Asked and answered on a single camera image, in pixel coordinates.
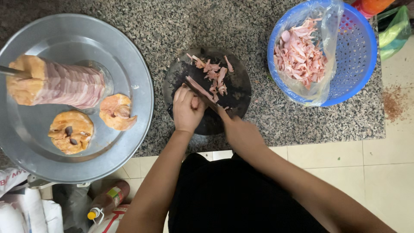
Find person's right hand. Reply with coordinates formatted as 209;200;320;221
216;105;266;153

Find red orange bottle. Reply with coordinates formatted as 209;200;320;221
351;0;396;19

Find clear plastic bag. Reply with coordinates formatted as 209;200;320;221
271;0;345;107

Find green plastic bag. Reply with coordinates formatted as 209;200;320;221
378;5;412;61

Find blue plastic colander basket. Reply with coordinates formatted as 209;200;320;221
267;3;378;107

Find pink meat slice stack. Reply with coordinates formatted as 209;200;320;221
186;76;215;110

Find white printed sack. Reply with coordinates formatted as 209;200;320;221
0;168;64;233

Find heap of cut pink meat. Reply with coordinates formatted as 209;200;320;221
274;18;328;90

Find metal skewer rod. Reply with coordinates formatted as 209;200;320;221
0;66;32;79

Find white sack red print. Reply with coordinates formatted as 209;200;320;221
87;205;130;233

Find brown sauce bottle yellow cap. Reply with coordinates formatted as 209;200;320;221
87;180;130;225

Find stacked sliced meat roll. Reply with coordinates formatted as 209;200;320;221
6;54;106;110

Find person's left hand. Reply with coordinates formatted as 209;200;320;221
173;83;207;133

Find large round metal tray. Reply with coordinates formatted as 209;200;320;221
0;14;155;184

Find pile of chopped pink meat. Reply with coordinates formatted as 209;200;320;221
186;53;234;101

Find orange meat piece with holes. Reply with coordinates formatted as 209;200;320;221
48;110;94;155

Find grey plastic bag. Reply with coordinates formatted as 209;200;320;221
52;183;93;233

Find person's black clothing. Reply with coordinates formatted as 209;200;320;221
168;153;329;233

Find round dark cutting board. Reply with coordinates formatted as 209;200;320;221
163;47;252;136

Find orange marinated meat piece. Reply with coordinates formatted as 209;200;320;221
99;94;138;131

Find dark kitchen knife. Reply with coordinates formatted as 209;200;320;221
184;79;227;114

